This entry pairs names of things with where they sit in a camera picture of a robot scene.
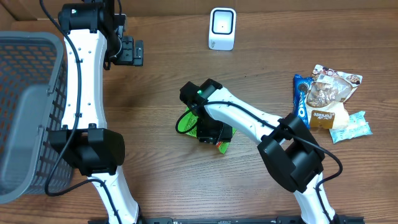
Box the green Haribo candy bag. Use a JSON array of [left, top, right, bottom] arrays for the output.
[[178, 112, 236, 154]]

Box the dark blue snack packet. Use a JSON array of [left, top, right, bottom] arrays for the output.
[[293, 74, 313, 129]]

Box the beige mushroom snack bag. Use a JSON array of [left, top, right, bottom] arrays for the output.
[[305, 65, 363, 129]]

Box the light blue snack packet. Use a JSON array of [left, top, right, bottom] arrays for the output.
[[330, 111, 373, 144]]

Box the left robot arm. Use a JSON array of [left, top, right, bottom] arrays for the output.
[[49, 0, 144, 224]]

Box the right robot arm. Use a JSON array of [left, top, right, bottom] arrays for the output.
[[180, 79, 338, 223]]

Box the white barcode scanner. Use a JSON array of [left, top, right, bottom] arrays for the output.
[[208, 7, 236, 51]]

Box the grey plastic shopping basket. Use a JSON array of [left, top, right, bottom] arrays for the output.
[[1, 31, 67, 204]]

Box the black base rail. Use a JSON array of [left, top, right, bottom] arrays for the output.
[[88, 215, 365, 224]]

